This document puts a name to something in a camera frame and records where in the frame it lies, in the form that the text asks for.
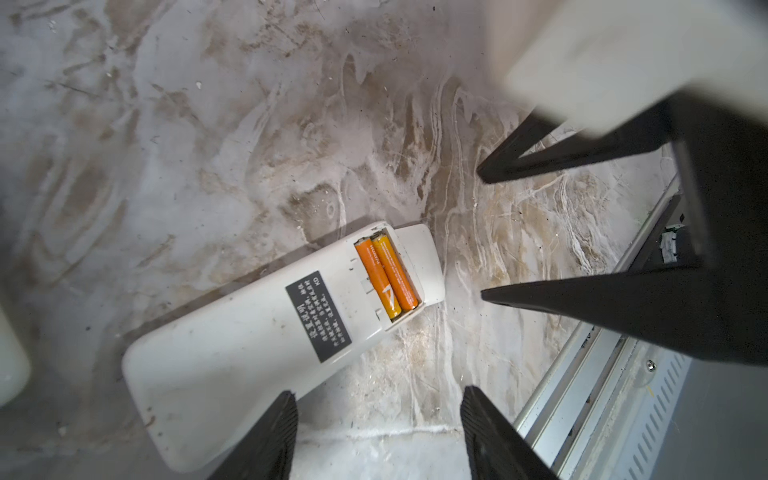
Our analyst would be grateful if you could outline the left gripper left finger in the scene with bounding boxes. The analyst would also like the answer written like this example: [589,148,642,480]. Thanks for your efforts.
[209,391,298,480]

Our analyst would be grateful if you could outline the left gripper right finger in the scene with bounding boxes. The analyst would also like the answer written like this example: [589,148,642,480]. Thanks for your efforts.
[460,386,557,480]

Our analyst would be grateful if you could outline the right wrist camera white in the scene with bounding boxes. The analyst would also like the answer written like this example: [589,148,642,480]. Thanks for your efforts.
[484,0,767,135]

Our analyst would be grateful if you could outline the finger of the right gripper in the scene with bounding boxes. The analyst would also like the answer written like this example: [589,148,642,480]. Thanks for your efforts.
[481,267,767,366]
[477,100,672,184]

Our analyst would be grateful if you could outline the red and white remote control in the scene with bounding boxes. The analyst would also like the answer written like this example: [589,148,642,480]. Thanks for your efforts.
[121,221,445,473]

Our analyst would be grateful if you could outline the orange AAA batteries pair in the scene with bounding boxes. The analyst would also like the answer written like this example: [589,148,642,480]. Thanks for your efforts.
[354,230,421,323]

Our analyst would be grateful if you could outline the aluminium mounting rail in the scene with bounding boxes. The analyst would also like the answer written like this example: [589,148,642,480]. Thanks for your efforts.
[512,176,697,480]

